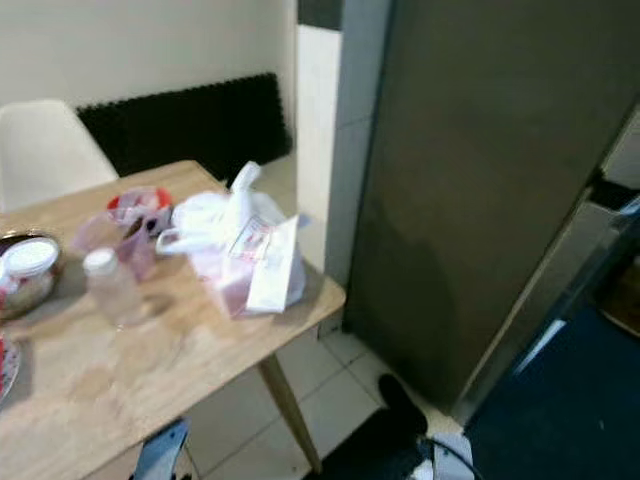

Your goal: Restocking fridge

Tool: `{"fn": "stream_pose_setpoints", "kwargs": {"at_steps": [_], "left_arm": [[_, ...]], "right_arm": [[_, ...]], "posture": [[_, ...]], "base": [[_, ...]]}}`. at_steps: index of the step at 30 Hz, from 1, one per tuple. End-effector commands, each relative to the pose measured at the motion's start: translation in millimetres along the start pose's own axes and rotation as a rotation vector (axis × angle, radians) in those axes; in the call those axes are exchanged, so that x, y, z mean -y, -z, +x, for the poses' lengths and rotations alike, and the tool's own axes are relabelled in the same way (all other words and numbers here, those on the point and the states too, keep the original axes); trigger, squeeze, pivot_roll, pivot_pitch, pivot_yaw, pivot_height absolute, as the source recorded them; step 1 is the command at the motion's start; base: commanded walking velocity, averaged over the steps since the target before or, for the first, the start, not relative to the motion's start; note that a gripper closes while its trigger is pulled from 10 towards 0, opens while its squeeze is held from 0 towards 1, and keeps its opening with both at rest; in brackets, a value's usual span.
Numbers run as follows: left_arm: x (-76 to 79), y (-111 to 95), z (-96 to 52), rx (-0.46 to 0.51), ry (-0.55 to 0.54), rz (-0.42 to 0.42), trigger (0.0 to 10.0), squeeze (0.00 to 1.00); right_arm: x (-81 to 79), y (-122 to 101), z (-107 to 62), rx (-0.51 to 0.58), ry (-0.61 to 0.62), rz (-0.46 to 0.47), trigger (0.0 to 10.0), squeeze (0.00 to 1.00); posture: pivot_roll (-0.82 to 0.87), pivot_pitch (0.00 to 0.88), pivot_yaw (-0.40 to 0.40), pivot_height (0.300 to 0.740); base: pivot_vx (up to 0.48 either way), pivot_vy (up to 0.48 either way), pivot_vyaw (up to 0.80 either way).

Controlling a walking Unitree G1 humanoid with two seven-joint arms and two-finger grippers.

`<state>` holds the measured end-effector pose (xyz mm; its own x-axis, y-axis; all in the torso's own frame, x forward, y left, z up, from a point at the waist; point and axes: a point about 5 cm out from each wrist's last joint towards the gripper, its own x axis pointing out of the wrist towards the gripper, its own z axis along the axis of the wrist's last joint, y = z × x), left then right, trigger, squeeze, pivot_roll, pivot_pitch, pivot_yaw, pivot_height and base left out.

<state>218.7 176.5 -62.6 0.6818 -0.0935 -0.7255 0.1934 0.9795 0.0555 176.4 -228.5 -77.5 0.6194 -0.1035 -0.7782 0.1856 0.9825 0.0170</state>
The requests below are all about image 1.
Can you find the white plastic bag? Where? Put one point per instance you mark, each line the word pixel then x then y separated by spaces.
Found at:
pixel 220 215

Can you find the clear bottle white cap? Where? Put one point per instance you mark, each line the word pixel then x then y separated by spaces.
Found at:
pixel 110 290

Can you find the patterned round plate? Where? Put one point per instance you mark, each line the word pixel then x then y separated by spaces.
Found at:
pixel 8 370

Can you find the red rimmed bowl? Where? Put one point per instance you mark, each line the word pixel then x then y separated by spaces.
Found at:
pixel 140 200

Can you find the round metal bowl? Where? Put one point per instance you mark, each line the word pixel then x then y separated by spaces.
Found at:
pixel 25 300

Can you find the pink package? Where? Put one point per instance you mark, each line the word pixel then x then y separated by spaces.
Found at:
pixel 225 285

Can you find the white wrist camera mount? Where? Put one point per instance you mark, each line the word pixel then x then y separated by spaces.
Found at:
pixel 162 455
pixel 452 460

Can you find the grey two-door fridge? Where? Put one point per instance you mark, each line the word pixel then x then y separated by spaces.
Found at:
pixel 460 150

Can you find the pink translucent cup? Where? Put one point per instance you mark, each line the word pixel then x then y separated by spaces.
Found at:
pixel 95 235

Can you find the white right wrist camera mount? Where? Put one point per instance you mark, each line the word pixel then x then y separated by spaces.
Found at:
pixel 452 460

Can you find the light wooden table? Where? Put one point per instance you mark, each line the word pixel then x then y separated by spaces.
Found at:
pixel 160 400

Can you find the black robot foot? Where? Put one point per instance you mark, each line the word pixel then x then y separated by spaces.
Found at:
pixel 370 450

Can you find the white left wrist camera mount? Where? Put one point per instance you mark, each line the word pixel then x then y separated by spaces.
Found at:
pixel 162 455

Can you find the black acoustic foam panel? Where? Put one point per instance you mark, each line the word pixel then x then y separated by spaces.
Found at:
pixel 190 125

